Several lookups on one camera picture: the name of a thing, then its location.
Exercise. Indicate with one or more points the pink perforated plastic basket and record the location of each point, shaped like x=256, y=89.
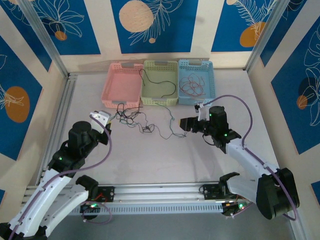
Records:
x=120, y=85

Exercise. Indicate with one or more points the green perforated plastic basket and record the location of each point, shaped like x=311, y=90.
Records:
x=160, y=91

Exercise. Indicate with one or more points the blue perforated plastic basket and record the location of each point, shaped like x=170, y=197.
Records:
x=196, y=67

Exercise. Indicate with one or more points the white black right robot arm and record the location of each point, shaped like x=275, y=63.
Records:
x=237, y=155

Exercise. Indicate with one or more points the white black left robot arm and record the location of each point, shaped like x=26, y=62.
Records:
x=70, y=202

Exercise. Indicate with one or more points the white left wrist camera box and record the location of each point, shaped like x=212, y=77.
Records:
x=97, y=122

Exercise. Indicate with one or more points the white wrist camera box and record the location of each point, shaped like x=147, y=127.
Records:
x=202, y=113
x=97, y=122

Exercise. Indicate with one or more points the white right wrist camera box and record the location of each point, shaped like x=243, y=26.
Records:
x=202, y=113

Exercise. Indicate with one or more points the aluminium side rail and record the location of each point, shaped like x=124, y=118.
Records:
x=64, y=107

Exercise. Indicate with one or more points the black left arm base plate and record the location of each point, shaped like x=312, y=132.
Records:
x=108, y=193

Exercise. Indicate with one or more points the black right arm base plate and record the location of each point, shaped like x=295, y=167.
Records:
x=207, y=191

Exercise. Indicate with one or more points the aluminium table frame rail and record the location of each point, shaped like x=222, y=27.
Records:
x=160, y=192

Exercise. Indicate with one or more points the aluminium corner post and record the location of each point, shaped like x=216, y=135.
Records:
x=267, y=32
x=42, y=32

